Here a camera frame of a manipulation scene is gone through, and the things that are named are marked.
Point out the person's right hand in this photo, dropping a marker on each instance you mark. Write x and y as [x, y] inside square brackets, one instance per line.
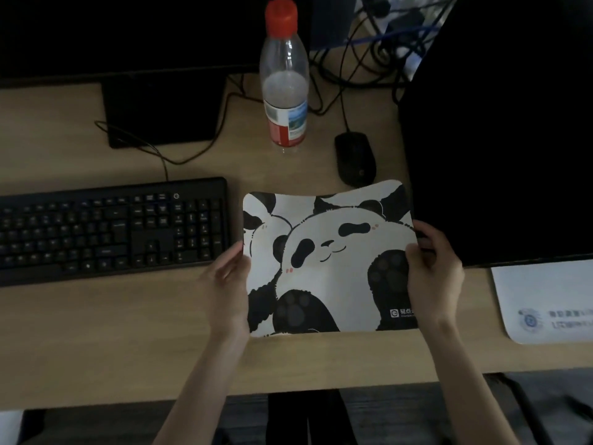
[435, 287]

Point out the person's left hand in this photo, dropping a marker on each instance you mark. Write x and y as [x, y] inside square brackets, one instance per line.
[227, 291]

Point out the person's left thumb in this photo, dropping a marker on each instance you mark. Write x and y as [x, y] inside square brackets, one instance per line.
[237, 257]

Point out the person's right thumb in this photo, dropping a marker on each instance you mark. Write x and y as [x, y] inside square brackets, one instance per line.
[413, 266]

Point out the panda print mouse pad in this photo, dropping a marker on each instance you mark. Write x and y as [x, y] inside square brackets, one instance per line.
[329, 259]

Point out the person's left forearm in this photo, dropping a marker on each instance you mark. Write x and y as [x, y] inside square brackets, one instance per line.
[204, 389]

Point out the person's right forearm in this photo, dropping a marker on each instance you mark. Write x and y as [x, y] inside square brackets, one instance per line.
[463, 384]

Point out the black computer mouse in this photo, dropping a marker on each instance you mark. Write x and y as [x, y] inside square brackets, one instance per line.
[355, 157]

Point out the black computer keyboard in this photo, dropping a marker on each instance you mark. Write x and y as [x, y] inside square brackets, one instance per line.
[111, 227]

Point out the white mouse pad blue emblem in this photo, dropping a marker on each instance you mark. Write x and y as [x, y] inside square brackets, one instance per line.
[546, 301]

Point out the large black computer tower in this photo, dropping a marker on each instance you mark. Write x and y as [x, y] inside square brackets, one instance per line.
[505, 134]

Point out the black monitor stand base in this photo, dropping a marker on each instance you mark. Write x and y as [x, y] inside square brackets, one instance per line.
[162, 108]

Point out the person's black trousers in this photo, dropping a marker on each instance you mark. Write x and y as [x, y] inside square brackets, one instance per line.
[310, 417]

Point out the clear plastic bottle red cap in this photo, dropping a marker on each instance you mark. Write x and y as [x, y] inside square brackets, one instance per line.
[284, 83]

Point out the white power strip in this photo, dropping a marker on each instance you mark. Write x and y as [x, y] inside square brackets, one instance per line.
[407, 60]

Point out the black computer monitor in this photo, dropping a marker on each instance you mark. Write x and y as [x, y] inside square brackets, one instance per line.
[129, 32]

